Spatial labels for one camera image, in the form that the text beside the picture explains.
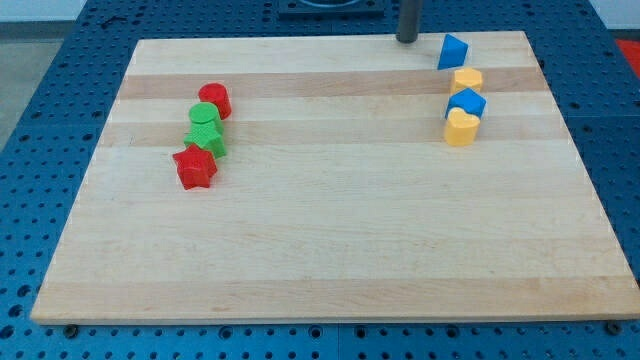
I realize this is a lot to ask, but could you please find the red cylinder block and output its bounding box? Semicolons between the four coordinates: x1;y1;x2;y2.
198;82;232;120

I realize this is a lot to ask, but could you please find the green cylinder block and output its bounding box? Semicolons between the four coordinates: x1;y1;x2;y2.
188;102;224;134

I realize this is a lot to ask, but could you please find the yellow hexagon block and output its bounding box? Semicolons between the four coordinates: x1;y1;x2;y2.
449;67;484;95

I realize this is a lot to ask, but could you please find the yellow heart block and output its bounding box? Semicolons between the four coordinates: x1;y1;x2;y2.
444;107;481;147

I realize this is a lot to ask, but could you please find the green star block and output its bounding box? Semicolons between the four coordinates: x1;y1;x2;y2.
183;123;227;159

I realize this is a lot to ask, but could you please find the light wooden board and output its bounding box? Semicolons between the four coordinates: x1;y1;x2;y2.
31;31;639;325

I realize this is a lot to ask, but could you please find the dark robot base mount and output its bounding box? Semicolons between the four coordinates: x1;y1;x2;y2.
277;0;386;19

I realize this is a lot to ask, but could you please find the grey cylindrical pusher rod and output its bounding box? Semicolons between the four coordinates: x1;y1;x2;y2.
396;0;423;44

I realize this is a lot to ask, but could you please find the blue triangle block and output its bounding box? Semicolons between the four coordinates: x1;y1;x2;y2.
437;34;469;70

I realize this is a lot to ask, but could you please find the red star block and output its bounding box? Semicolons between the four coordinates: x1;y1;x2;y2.
172;144;217;190

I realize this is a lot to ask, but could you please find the blue cube block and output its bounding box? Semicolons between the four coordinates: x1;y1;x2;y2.
445;88;487;118

